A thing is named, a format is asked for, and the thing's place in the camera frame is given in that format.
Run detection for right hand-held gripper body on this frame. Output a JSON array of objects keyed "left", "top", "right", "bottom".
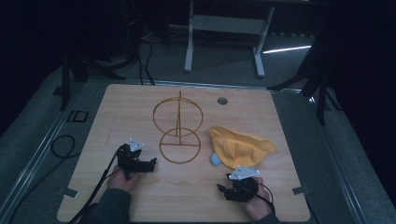
[{"left": 224, "top": 165, "right": 260, "bottom": 203}]

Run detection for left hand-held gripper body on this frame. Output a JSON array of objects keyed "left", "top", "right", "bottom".
[{"left": 116, "top": 137, "right": 152, "bottom": 181}]

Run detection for yellow cloth hat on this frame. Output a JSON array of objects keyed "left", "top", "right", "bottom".
[{"left": 207, "top": 125, "right": 277, "bottom": 171}]

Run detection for golden wire hat stand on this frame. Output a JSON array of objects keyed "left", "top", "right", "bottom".
[{"left": 152, "top": 90, "right": 205, "bottom": 165}]

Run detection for person's left hand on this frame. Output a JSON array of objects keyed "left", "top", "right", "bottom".
[{"left": 106, "top": 167, "right": 142, "bottom": 194}]

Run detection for person's right hand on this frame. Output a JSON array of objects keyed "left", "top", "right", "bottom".
[{"left": 243, "top": 176, "right": 275, "bottom": 222}]

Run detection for light blue oval tag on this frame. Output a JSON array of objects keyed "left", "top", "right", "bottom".
[{"left": 210, "top": 152, "right": 223, "bottom": 167}]

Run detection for grey tape strip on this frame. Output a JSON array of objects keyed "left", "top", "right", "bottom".
[
  {"left": 291, "top": 185, "right": 311, "bottom": 196},
  {"left": 63, "top": 188, "right": 79, "bottom": 200}
]

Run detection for black tripod stand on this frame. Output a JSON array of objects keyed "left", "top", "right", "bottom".
[
  {"left": 59, "top": 49, "right": 127, "bottom": 112},
  {"left": 266, "top": 27, "right": 343, "bottom": 127}
]

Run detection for white light strip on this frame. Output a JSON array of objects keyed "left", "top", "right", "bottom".
[{"left": 262, "top": 45, "right": 313, "bottom": 55}]

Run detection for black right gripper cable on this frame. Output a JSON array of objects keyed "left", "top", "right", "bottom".
[{"left": 255, "top": 181, "right": 276, "bottom": 216}]

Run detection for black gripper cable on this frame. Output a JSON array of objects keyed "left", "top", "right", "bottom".
[
  {"left": 255, "top": 181, "right": 276, "bottom": 216},
  {"left": 67, "top": 148, "right": 121, "bottom": 224}
]

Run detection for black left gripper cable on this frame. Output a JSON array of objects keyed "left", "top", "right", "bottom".
[{"left": 67, "top": 148, "right": 121, "bottom": 224}]

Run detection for black rectangular floor frame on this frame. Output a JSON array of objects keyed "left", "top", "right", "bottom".
[{"left": 65, "top": 109, "right": 90, "bottom": 123}]

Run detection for black looped floor cable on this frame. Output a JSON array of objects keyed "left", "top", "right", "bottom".
[{"left": 49, "top": 133, "right": 78, "bottom": 160}]

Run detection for black floor cables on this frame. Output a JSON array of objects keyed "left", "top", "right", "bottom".
[{"left": 135, "top": 38, "right": 157, "bottom": 86}]

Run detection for white metal desk frame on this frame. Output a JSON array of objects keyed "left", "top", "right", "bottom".
[{"left": 183, "top": 0, "right": 276, "bottom": 78}]

